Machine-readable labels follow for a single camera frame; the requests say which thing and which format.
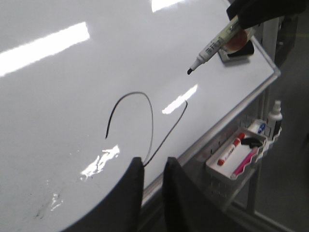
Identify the pink marker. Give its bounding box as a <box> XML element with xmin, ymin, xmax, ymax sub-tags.
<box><xmin>230</xmin><ymin>146</ymin><xmax>258</xmax><ymax>179</ymax></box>

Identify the red capped whiteboard marker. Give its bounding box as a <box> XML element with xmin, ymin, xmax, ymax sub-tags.
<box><xmin>217</xmin><ymin>132</ymin><xmax>245</xmax><ymax>166</ymax></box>

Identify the whiteboard eraser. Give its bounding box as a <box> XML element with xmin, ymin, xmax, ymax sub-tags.
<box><xmin>218</xmin><ymin>40</ymin><xmax>254</xmax><ymax>63</ymax></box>

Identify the black whiteboard marker with magnet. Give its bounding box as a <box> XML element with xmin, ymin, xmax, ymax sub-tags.
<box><xmin>187</xmin><ymin>15</ymin><xmax>248</xmax><ymax>75</ymax></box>

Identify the white blue tube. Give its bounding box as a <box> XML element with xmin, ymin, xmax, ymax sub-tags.
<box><xmin>248</xmin><ymin>119</ymin><xmax>266</xmax><ymax>134</ymax></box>

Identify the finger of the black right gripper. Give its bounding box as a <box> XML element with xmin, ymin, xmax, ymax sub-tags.
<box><xmin>226</xmin><ymin>0</ymin><xmax>306</xmax><ymax>29</ymax></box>

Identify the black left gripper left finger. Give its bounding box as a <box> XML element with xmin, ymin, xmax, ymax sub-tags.
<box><xmin>63</xmin><ymin>157</ymin><xmax>144</xmax><ymax>232</ymax></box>

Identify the white spray bottle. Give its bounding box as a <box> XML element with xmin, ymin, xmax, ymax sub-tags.
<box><xmin>267</xmin><ymin>100</ymin><xmax>283</xmax><ymax>140</ymax></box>

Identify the black clip in tray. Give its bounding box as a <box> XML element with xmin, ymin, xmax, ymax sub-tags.
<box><xmin>241</xmin><ymin>137</ymin><xmax>263</xmax><ymax>148</ymax></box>

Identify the white plastic marker tray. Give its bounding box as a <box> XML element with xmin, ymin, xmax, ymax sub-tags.
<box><xmin>205</xmin><ymin>118</ymin><xmax>283</xmax><ymax>212</ymax></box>

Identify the white whiteboard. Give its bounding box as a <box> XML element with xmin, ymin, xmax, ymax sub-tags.
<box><xmin>0</xmin><ymin>0</ymin><xmax>279</xmax><ymax>232</ymax></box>

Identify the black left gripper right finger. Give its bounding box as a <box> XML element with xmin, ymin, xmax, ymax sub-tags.
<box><xmin>163</xmin><ymin>157</ymin><xmax>244</xmax><ymax>232</ymax></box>

